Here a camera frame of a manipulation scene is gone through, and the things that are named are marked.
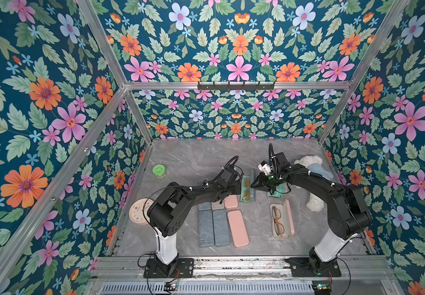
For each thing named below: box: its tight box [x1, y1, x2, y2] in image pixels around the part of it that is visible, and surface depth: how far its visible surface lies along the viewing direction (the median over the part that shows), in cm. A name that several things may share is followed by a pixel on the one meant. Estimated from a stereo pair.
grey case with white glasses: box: [198, 209, 215, 247], surface depth 84 cm
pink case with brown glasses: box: [223, 194, 239, 211], surface depth 90 cm
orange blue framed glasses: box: [272, 205, 285, 238], surface depth 87 cm
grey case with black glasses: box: [210, 199, 225, 211], surface depth 90 cm
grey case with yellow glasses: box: [212, 208, 231, 247], surface depth 84 cm
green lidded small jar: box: [152, 164, 167, 179], surface depth 102 cm
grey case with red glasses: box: [198, 201, 212, 212], surface depth 90 cm
